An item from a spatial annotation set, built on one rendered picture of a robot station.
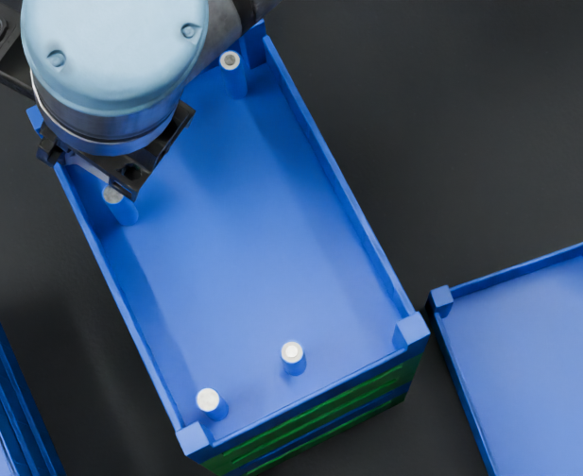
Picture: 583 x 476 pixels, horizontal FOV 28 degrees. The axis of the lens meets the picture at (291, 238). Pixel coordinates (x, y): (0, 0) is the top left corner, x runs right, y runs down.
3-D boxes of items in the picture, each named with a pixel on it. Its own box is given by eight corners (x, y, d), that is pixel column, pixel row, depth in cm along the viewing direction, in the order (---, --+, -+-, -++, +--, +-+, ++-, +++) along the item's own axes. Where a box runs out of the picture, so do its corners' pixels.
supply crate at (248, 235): (48, 144, 100) (23, 110, 93) (262, 42, 102) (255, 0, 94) (197, 465, 93) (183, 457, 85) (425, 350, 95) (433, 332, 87)
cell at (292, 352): (280, 359, 95) (275, 346, 88) (300, 348, 95) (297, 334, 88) (289, 380, 94) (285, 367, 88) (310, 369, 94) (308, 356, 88)
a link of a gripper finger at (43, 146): (52, 181, 89) (55, 153, 81) (35, 169, 89) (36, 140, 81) (89, 132, 90) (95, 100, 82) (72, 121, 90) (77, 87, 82)
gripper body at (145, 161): (130, 207, 86) (138, 182, 74) (32, 138, 85) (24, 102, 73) (191, 124, 87) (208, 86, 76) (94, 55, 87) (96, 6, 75)
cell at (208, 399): (214, 382, 88) (222, 394, 94) (191, 394, 88) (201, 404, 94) (224, 404, 87) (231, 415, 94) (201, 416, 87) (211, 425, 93)
